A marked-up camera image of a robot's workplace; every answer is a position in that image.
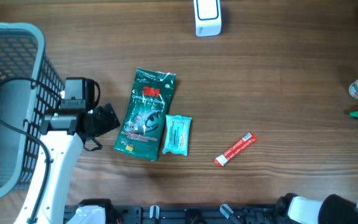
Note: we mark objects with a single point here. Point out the white barcode scanner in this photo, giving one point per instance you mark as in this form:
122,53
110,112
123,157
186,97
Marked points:
208,21

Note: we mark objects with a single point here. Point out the light green wipes pack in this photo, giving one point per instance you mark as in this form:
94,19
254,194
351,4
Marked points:
177,136

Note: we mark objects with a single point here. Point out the green 3M glove packet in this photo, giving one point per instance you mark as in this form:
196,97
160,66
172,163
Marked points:
142,128

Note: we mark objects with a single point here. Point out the grey plastic shopping basket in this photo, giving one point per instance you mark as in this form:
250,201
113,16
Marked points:
29,85

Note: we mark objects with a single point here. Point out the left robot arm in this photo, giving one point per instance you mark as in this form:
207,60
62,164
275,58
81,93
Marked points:
64,131

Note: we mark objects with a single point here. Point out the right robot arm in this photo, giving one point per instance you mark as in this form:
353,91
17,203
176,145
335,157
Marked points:
333,209

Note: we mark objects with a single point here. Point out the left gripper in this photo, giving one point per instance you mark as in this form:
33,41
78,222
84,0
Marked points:
108,118

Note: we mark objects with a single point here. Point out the red snack packet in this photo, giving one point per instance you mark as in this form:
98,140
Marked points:
237,148

